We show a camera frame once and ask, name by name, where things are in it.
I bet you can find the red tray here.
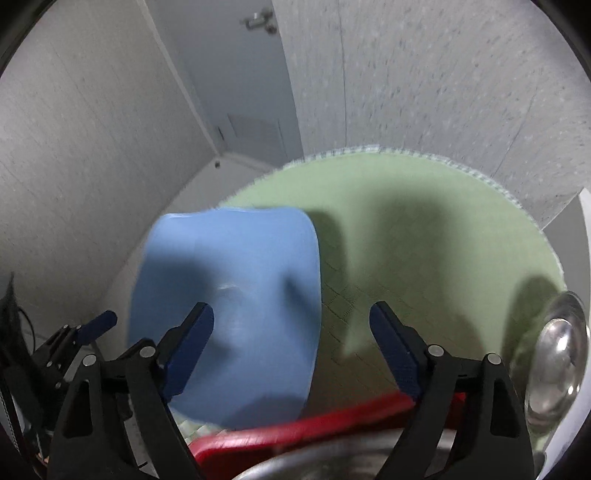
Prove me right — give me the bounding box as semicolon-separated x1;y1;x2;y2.
191;391;468;480

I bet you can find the round green mat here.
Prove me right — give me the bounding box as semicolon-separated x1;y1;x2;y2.
178;146;566;455

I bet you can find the blue square plate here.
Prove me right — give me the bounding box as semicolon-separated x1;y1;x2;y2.
128;206;322;430

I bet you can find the grey door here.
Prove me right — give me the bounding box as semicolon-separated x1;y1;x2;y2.
147;0;304;163

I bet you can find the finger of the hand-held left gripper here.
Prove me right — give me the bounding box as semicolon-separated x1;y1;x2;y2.
31;310;118;385

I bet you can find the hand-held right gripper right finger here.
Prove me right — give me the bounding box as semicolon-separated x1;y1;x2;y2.
369;301;536;480

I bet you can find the metal door handle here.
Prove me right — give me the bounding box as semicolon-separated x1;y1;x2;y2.
240;8;279;34

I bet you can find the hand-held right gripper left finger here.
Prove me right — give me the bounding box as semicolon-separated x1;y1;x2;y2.
46;302;215;480

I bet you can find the stainless steel bowl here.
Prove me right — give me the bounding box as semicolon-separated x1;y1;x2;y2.
524;292;591;432
235;427;458;480

